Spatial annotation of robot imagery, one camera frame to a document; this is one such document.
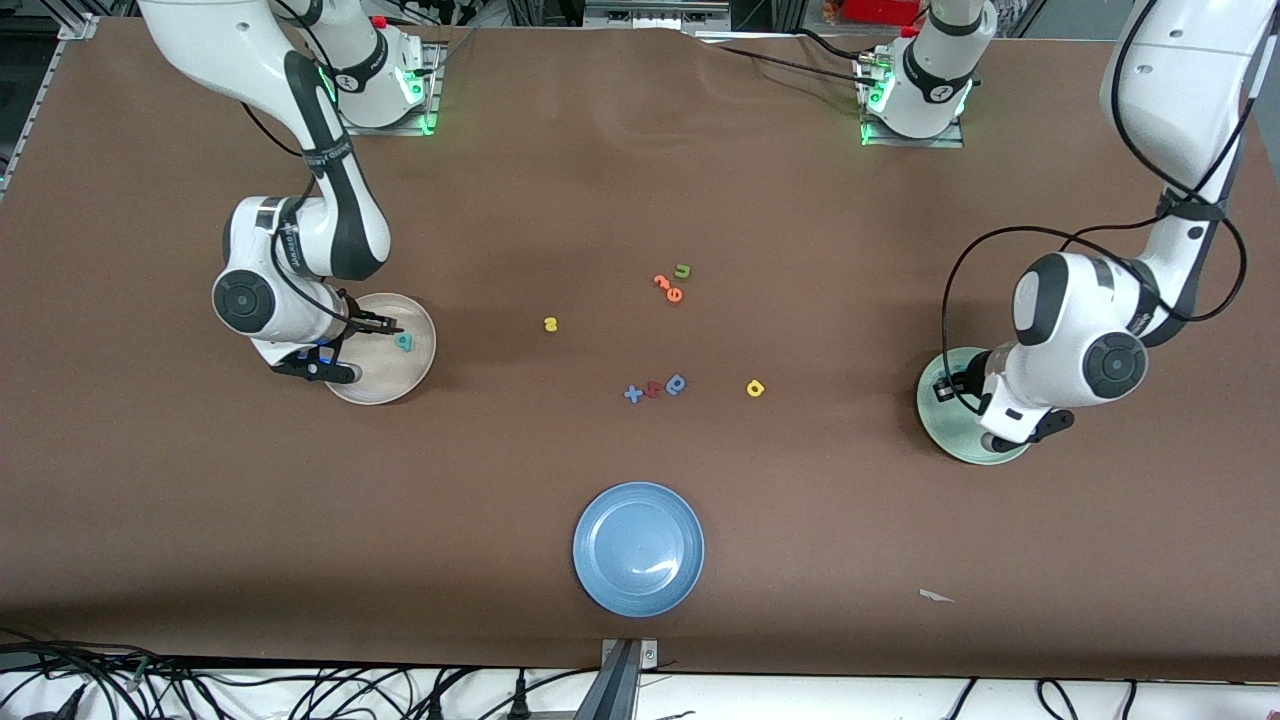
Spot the green round plate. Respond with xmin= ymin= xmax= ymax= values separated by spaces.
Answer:
xmin=916 ymin=346 xmax=1040 ymax=467

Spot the beige round plate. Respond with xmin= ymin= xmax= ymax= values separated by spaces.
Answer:
xmin=317 ymin=292 xmax=438 ymax=406

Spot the brown table cover sheet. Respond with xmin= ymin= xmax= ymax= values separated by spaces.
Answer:
xmin=0 ymin=15 xmax=1280 ymax=683

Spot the blue round plate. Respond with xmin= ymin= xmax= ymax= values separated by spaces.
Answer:
xmin=572 ymin=481 xmax=706 ymax=619

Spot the red box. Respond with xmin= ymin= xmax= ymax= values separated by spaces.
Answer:
xmin=843 ymin=0 xmax=923 ymax=27

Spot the grey metal equipment box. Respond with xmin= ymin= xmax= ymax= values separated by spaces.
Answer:
xmin=583 ymin=0 xmax=733 ymax=31

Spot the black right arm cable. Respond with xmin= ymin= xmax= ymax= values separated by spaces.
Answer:
xmin=240 ymin=0 xmax=353 ymax=326

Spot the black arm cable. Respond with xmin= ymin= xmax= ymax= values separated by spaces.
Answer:
xmin=940 ymin=0 xmax=1253 ymax=417
xmin=240 ymin=0 xmax=353 ymax=326

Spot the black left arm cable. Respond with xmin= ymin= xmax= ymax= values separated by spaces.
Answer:
xmin=940 ymin=0 xmax=1253 ymax=417

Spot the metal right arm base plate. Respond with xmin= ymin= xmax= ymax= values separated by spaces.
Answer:
xmin=332 ymin=40 xmax=446 ymax=137

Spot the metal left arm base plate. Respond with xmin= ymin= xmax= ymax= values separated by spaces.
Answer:
xmin=855 ymin=50 xmax=966 ymax=149

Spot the black base cable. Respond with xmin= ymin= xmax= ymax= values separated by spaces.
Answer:
xmin=695 ymin=35 xmax=881 ymax=91
xmin=793 ymin=26 xmax=869 ymax=63

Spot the aluminium frame profile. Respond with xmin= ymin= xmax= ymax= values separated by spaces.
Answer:
xmin=0 ymin=10 xmax=101 ymax=196

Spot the grey metal camera mount bracket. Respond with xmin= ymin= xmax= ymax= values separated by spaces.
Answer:
xmin=575 ymin=637 xmax=661 ymax=720

